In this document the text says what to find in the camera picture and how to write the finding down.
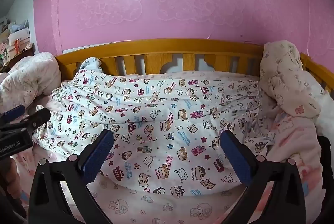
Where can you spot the person's left forearm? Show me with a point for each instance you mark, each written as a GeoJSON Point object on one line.
{"type": "Point", "coordinates": [10, 174]}

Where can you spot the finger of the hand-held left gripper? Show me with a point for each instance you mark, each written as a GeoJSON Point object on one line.
{"type": "Point", "coordinates": [14, 112]}
{"type": "Point", "coordinates": [39, 117]}

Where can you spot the dark wooden cabinet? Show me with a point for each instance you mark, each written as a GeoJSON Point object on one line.
{"type": "Point", "coordinates": [29, 53]}

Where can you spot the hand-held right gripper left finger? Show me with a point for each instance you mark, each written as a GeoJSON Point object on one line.
{"type": "Point", "coordinates": [97, 156]}

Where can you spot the pile of cardboard boxes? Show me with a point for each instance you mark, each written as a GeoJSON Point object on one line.
{"type": "Point", "coordinates": [13, 36]}

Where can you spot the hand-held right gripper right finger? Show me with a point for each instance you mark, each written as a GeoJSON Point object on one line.
{"type": "Point", "coordinates": [236, 158]}

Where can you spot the pink printed bed sheet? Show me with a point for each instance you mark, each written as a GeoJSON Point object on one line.
{"type": "Point", "coordinates": [169, 209]}

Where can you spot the cream printed blanket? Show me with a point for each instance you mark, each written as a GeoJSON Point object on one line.
{"type": "Point", "coordinates": [284, 75]}

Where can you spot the pink printed quilt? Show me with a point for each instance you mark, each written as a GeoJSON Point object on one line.
{"type": "Point", "coordinates": [31, 75]}

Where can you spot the pink fleece blanket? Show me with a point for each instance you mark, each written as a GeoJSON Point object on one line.
{"type": "Point", "coordinates": [294, 140]}

